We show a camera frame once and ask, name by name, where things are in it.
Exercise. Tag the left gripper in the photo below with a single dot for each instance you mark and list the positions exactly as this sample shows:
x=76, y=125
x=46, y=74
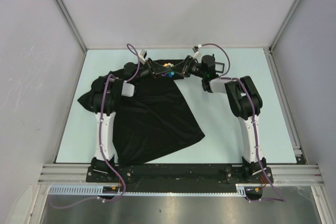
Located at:
x=154, y=68

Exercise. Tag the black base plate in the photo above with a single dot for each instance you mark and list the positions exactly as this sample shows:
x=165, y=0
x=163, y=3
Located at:
x=229, y=173

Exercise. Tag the black t-shirt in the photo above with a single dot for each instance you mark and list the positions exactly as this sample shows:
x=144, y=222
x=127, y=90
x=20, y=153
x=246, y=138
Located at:
x=155, y=122

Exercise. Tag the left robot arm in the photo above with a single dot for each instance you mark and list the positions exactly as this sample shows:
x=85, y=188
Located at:
x=103, y=100

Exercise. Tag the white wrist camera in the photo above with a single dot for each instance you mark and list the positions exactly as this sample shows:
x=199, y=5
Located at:
x=142, y=55
x=196, y=51

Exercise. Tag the colourful pom-pom brooch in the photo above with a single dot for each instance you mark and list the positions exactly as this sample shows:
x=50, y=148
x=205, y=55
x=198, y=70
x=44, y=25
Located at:
x=169, y=73

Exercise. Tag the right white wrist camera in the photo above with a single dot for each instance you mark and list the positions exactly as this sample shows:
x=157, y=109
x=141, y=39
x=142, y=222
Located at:
x=196, y=51

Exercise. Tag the white slotted cable duct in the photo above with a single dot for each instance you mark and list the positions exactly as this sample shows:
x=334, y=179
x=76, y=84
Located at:
x=109, y=191

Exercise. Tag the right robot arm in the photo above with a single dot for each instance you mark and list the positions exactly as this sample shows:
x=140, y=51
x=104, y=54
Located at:
x=244, y=100

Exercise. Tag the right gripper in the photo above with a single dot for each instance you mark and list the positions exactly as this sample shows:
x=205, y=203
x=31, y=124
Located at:
x=182, y=68

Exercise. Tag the small black stand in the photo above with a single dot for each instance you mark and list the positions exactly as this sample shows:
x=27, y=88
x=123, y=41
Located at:
x=219, y=67

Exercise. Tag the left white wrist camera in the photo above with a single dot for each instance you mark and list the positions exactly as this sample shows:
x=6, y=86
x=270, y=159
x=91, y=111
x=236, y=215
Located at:
x=142, y=55

